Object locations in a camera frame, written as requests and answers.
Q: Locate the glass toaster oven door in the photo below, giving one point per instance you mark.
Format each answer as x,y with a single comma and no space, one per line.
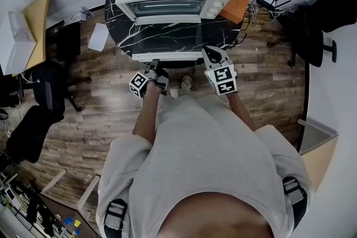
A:
167,36

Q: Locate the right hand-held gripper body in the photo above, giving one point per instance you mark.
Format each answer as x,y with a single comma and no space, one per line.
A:
223,79

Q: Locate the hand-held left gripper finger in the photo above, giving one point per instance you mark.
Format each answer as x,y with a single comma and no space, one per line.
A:
154,64

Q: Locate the yellow small cup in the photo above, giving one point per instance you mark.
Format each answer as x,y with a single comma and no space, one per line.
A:
77,223

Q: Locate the person's right forearm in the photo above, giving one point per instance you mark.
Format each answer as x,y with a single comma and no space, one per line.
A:
241,111

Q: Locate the dark table with white legs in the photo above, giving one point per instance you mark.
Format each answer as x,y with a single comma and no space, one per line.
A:
64,211

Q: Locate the round black marble table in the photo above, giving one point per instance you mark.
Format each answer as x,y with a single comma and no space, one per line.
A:
217,30

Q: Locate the person's left forearm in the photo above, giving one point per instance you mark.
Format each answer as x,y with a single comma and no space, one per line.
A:
149,117

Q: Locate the person's grey shirt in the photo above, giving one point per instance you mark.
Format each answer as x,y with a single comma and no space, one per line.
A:
200,153

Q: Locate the white cardboard box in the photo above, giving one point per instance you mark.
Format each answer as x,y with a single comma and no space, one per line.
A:
14,47

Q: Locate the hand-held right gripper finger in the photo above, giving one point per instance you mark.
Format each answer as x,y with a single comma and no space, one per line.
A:
221,54
207,57

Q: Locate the person's neck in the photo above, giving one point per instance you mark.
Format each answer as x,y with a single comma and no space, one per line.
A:
220,217

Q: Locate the orange flat box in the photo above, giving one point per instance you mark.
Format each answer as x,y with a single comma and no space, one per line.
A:
235,0

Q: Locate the blue small container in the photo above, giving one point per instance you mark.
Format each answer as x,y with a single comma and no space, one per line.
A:
68,221

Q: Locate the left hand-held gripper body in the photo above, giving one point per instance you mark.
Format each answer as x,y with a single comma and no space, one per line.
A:
139,83

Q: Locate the person's beige shoe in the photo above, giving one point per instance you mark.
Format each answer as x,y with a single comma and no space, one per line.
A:
186,83

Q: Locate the light wooden desk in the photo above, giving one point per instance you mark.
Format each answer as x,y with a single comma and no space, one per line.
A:
37,16

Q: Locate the white flat sheet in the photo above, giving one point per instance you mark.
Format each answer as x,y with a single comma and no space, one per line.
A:
98,36

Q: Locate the black office chair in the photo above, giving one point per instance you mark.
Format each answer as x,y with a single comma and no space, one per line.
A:
42,108
309,28

